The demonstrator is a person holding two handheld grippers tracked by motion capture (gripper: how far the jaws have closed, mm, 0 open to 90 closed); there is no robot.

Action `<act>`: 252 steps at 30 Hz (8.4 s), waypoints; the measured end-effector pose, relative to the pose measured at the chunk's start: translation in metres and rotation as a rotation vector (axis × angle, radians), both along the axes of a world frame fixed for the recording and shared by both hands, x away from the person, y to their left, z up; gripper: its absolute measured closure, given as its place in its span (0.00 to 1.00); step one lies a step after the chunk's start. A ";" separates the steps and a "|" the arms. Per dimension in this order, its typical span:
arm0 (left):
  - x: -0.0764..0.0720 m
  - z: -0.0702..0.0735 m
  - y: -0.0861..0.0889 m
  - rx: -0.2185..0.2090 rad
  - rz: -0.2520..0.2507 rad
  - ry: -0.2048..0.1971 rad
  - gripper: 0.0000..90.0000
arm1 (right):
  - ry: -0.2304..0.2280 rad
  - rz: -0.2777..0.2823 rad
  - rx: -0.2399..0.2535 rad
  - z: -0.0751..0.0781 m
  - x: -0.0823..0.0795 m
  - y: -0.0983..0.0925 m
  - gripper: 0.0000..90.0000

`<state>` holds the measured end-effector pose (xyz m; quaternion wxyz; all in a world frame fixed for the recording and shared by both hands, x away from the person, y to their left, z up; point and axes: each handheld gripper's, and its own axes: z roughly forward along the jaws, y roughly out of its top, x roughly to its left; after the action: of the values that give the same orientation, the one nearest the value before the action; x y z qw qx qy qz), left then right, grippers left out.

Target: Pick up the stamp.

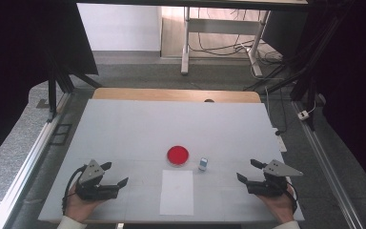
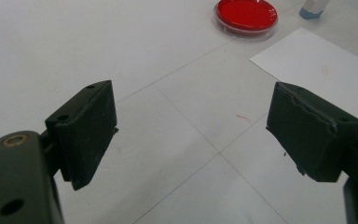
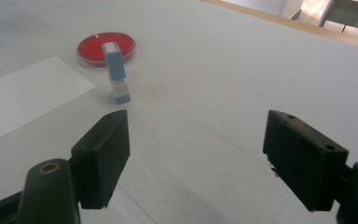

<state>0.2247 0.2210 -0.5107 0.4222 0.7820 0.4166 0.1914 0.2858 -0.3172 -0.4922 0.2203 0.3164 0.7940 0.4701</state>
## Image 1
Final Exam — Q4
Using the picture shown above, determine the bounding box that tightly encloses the person's left hand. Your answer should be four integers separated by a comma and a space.
64, 184, 104, 223

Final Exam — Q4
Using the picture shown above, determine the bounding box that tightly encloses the white power strip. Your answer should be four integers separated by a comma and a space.
273, 127, 288, 154

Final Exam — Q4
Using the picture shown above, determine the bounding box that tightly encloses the person's right hand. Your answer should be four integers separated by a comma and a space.
256, 185, 296, 224

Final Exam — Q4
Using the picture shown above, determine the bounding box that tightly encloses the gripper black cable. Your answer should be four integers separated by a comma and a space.
61, 164, 89, 216
285, 180, 299, 215

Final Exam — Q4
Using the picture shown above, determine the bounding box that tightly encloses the black curtain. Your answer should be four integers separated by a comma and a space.
0, 0, 99, 173
261, 0, 366, 198

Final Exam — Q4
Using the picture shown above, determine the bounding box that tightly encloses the small blue white stamp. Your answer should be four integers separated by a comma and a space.
198, 156, 209, 172

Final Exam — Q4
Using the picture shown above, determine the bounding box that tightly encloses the round red ink pad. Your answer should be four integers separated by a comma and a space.
166, 145, 191, 167

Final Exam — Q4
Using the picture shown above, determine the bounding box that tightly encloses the black metal stand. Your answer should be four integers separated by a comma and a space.
42, 47, 103, 123
244, 15, 341, 132

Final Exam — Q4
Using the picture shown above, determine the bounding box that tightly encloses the white table cover board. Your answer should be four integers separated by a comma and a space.
37, 98, 305, 222

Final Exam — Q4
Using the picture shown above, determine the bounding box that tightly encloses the tangle of floor cables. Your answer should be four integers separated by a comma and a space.
189, 8, 284, 66

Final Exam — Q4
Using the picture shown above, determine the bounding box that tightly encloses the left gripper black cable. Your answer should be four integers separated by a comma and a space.
61, 164, 89, 216

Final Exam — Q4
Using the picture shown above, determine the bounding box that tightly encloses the thin black cable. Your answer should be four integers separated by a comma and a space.
265, 85, 289, 136

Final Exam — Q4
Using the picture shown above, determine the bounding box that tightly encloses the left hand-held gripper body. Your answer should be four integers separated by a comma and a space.
74, 158, 121, 202

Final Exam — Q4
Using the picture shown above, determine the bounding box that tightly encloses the black rectangular floor frame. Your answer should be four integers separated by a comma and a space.
49, 123, 73, 147

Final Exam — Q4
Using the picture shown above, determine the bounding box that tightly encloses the aluminium floor rail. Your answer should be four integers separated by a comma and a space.
0, 92, 72, 229
290, 99, 365, 229

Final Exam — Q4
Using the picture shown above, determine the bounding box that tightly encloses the white paper sheet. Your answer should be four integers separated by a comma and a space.
159, 169, 194, 217

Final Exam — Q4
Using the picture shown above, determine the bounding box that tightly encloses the white desk frame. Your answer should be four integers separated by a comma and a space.
180, 6, 272, 77

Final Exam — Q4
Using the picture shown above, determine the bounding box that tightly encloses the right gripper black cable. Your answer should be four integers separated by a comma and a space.
285, 180, 299, 215

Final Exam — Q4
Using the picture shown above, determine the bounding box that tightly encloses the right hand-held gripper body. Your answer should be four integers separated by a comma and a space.
247, 158, 304, 198

